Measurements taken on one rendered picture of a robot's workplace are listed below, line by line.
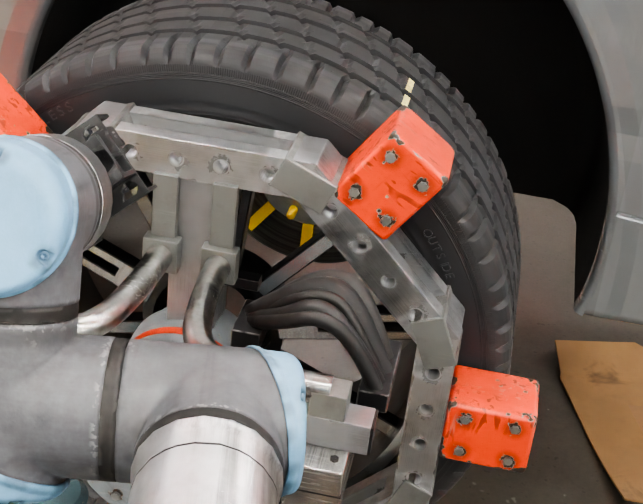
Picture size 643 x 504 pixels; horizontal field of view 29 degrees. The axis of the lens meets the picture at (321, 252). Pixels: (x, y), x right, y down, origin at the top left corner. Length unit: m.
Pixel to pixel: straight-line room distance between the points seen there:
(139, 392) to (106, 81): 0.57
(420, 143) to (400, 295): 0.15
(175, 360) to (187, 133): 0.46
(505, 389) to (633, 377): 1.72
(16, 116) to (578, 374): 1.92
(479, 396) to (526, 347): 1.75
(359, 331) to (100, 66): 0.38
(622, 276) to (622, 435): 1.14
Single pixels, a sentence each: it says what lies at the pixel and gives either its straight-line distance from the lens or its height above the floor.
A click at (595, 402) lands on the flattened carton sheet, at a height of 0.01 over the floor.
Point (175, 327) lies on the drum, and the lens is 1.27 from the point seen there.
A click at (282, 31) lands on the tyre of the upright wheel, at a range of 1.31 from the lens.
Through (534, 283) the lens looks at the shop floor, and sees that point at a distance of 3.30.
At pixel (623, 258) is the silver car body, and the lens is 1.69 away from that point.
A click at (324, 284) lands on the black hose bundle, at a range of 1.11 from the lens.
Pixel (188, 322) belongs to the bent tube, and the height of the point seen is 1.01.
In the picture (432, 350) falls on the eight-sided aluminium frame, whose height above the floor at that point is 0.95.
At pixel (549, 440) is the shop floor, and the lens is 2.75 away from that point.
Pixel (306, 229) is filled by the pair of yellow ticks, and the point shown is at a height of 0.75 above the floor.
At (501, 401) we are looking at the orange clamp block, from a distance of 1.28.
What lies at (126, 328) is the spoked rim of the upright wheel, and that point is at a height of 0.83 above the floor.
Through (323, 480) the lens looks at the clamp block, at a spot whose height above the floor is 0.94.
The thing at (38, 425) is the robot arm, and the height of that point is 1.15.
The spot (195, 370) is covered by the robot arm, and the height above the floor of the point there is 1.18.
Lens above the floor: 1.62
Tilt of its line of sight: 30 degrees down
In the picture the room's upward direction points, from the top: 7 degrees clockwise
